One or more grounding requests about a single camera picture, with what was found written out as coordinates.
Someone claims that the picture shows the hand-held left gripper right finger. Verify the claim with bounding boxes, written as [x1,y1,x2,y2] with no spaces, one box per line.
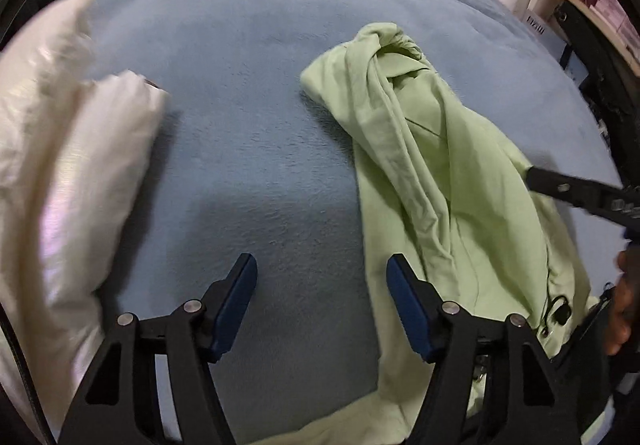
[386,252,583,445]

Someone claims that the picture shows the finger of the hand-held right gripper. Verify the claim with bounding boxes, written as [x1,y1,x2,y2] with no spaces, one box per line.
[522,165,626,214]

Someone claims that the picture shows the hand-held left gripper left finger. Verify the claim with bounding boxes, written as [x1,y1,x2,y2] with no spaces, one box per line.
[57,252,258,445]

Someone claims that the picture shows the light green black jacket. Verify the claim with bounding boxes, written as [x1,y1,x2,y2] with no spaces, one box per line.
[285,22,626,445]

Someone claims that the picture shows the white down jacket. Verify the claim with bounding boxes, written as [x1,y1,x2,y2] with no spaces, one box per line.
[0,0,171,426]

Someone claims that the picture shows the person's right hand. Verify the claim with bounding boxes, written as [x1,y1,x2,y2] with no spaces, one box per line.
[602,249,640,357]

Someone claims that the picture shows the white cardboard box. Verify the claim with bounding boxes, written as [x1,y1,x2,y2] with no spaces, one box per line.
[525,7,566,70]

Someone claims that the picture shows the pink storage boxes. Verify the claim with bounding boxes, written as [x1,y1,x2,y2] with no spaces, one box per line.
[582,0,640,50]

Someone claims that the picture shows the blue bed blanket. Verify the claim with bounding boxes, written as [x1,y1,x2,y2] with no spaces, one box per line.
[80,0,626,445]

